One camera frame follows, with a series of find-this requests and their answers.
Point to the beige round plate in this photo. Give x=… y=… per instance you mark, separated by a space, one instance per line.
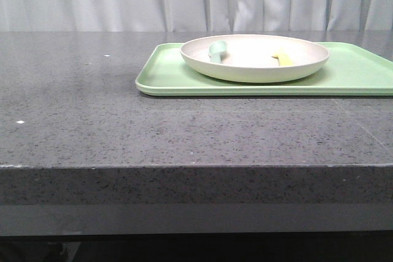
x=249 y=60

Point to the yellow plastic fork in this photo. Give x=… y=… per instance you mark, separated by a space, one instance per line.
x=283 y=58

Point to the grey pleated curtain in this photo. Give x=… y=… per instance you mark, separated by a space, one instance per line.
x=195 y=15

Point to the sage green plastic spoon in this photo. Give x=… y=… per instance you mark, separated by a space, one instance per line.
x=217 y=51

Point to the light green plastic tray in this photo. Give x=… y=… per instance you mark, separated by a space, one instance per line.
x=350 y=71

